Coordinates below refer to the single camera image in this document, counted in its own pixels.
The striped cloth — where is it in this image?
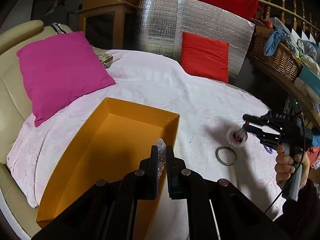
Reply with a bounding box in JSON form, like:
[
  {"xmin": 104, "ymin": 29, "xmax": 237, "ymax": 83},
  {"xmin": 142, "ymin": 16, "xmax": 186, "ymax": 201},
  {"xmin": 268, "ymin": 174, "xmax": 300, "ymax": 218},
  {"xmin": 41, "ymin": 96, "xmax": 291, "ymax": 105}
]
[{"xmin": 51, "ymin": 22, "xmax": 67, "ymax": 34}]

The white fluffy hair tie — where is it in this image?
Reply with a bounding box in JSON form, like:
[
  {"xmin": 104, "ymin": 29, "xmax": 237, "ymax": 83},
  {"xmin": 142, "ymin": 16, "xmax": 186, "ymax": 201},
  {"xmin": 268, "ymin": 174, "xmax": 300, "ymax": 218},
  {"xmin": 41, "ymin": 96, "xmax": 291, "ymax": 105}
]
[{"xmin": 227, "ymin": 126, "xmax": 248, "ymax": 147}]

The beige patterned cloth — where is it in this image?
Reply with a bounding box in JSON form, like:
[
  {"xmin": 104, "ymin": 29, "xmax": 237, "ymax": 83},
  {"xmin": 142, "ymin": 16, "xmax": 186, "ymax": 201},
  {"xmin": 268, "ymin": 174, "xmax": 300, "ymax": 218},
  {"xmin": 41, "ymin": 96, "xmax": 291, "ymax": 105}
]
[{"xmin": 96, "ymin": 51, "xmax": 115, "ymax": 68}]

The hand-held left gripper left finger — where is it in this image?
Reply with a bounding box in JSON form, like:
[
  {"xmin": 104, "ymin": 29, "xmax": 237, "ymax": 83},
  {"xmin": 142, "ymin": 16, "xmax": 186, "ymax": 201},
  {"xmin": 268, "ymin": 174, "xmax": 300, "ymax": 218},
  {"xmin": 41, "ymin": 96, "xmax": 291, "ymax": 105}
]
[{"xmin": 31, "ymin": 145, "xmax": 160, "ymax": 240}]

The red pillow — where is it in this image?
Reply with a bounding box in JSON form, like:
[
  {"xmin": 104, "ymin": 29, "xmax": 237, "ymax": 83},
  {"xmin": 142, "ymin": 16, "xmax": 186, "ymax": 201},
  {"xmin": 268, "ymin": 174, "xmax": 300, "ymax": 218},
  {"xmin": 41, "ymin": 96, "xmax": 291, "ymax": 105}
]
[{"xmin": 180, "ymin": 32, "xmax": 230, "ymax": 83}]

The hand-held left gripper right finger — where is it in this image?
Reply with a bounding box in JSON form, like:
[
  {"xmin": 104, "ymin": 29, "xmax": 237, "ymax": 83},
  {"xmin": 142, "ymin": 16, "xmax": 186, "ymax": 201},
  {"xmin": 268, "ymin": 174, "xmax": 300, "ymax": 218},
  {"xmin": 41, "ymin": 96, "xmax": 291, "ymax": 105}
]
[{"xmin": 165, "ymin": 145, "xmax": 292, "ymax": 240}]

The person's right hand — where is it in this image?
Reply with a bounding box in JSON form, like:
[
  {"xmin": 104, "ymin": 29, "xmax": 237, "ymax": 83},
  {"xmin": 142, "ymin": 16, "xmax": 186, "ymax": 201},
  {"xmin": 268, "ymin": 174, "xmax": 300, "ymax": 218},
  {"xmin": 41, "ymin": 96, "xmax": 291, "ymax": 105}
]
[{"xmin": 274, "ymin": 145, "xmax": 296, "ymax": 189}]

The wicker basket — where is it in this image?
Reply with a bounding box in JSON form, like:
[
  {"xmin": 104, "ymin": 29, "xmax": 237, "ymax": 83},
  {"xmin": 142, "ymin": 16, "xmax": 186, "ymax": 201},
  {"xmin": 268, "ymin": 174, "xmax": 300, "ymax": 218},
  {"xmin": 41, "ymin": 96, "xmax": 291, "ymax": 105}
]
[{"xmin": 251, "ymin": 32, "xmax": 303, "ymax": 83}]

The silver foil insulation sheet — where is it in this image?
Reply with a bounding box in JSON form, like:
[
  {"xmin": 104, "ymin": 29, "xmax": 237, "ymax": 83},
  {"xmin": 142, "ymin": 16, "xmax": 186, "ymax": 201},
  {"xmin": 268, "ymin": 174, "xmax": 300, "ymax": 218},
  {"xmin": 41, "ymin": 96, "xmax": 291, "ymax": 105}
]
[{"xmin": 137, "ymin": 0, "xmax": 255, "ymax": 85}]

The orange cardboard box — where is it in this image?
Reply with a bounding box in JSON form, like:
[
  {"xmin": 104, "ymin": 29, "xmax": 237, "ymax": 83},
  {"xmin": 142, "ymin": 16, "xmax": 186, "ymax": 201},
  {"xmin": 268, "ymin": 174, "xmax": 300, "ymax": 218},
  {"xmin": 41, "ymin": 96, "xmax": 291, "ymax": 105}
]
[{"xmin": 36, "ymin": 97, "xmax": 180, "ymax": 229}]

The clear bead bracelet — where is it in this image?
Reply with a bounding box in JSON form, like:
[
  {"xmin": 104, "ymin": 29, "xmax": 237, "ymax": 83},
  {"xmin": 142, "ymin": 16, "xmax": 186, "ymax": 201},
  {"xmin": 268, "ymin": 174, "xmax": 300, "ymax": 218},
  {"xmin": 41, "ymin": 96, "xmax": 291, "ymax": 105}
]
[{"xmin": 155, "ymin": 138, "xmax": 167, "ymax": 180}]

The pink pillow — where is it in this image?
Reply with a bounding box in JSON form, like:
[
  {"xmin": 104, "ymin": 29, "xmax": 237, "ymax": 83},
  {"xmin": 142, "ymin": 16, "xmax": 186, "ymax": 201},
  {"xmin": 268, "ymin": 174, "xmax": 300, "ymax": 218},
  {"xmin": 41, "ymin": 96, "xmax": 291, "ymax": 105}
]
[{"xmin": 16, "ymin": 31, "xmax": 117, "ymax": 127}]

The wooden cabinet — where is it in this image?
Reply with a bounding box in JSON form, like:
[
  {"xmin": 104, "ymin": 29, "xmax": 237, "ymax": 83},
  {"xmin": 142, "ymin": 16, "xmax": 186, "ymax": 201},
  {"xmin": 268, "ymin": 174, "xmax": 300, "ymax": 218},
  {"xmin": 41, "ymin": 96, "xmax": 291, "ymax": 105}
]
[{"xmin": 76, "ymin": 0, "xmax": 140, "ymax": 50}]

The red cloth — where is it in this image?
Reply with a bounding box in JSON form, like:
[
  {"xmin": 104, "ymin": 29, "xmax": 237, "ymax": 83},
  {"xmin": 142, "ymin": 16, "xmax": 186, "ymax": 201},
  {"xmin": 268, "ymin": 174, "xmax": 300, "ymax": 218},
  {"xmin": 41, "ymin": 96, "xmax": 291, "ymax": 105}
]
[{"xmin": 166, "ymin": 0, "xmax": 263, "ymax": 22}]

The blue cloth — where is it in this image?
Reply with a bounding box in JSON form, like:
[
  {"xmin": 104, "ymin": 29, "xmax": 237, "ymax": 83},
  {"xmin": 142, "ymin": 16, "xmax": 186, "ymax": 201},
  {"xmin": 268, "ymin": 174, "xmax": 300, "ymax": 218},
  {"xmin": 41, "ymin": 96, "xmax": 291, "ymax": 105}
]
[{"xmin": 264, "ymin": 27, "xmax": 290, "ymax": 57}]

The teal box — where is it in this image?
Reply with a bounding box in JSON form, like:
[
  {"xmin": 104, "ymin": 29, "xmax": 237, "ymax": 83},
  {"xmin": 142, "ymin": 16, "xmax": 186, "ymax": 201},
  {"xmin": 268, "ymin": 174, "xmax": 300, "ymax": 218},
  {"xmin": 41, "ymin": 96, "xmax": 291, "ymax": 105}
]
[{"xmin": 299, "ymin": 66, "xmax": 320, "ymax": 105}]

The pale pink blanket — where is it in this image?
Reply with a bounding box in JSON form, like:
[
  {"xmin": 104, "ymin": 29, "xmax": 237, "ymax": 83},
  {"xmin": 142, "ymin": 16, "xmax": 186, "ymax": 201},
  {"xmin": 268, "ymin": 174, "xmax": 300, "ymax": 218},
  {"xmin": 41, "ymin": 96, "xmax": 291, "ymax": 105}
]
[{"xmin": 6, "ymin": 49, "xmax": 295, "ymax": 240}]

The beige leather sofa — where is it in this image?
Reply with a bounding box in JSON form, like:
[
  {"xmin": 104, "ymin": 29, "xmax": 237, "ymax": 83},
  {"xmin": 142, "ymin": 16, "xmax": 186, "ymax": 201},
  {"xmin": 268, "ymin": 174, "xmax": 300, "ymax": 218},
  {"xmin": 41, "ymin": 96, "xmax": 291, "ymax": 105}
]
[{"xmin": 0, "ymin": 20, "xmax": 75, "ymax": 240}]

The person's right forearm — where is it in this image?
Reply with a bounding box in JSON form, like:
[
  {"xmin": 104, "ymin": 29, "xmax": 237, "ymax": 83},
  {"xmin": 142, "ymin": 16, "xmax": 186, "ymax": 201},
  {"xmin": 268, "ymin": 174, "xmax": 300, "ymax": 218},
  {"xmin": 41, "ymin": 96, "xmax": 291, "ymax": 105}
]
[{"xmin": 274, "ymin": 179, "xmax": 320, "ymax": 240}]

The metal bangle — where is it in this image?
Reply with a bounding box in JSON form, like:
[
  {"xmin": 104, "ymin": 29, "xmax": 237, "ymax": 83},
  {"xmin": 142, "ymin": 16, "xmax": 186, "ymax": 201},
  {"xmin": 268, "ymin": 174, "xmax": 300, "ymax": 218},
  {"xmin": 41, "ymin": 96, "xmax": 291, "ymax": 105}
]
[{"xmin": 216, "ymin": 146, "xmax": 237, "ymax": 166}]

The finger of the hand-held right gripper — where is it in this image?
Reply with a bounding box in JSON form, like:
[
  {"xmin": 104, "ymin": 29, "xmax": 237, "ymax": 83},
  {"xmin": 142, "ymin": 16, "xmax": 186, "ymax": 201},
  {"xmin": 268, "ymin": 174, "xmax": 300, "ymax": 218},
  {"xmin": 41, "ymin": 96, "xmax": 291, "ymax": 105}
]
[
  {"xmin": 246, "ymin": 126, "xmax": 281, "ymax": 147},
  {"xmin": 243, "ymin": 112, "xmax": 282, "ymax": 130}
]

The curved wooden table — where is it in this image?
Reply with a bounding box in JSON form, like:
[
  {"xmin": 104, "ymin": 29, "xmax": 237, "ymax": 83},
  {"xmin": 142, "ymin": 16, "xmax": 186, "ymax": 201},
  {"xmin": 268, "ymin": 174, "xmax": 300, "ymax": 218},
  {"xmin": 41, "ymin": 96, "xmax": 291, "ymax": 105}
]
[{"xmin": 247, "ymin": 55, "xmax": 320, "ymax": 130}]

